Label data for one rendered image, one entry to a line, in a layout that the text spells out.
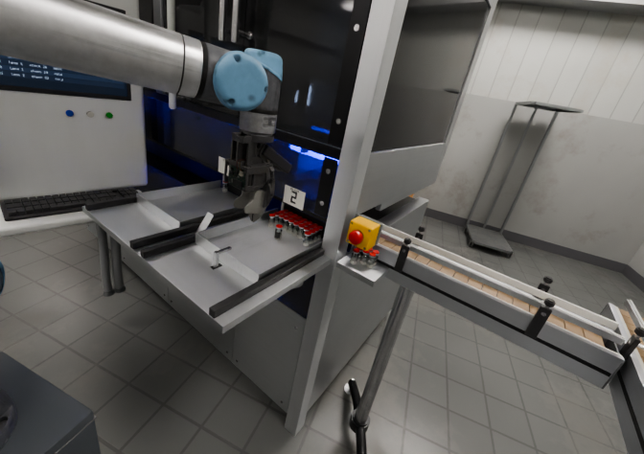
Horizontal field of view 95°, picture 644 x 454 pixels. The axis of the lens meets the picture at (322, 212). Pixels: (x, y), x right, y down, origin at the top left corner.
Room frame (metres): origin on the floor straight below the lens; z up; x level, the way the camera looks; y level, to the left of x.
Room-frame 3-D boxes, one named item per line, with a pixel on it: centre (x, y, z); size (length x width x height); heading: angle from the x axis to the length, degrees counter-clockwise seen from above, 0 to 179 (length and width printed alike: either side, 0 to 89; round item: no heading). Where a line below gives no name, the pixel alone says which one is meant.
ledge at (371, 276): (0.81, -0.17, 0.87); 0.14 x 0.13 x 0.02; 149
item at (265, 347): (1.75, 0.55, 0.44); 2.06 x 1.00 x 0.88; 59
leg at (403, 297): (0.83, -0.32, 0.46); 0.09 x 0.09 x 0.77; 59
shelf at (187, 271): (0.84, 0.33, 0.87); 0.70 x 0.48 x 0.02; 59
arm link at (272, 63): (0.63, 0.17, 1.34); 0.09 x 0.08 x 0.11; 128
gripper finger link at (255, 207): (0.62, 0.16, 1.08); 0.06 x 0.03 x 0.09; 149
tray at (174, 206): (0.98, 0.43, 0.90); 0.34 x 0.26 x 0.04; 149
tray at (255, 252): (0.81, 0.14, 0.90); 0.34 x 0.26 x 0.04; 149
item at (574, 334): (0.75, -0.45, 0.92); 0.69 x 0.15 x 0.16; 59
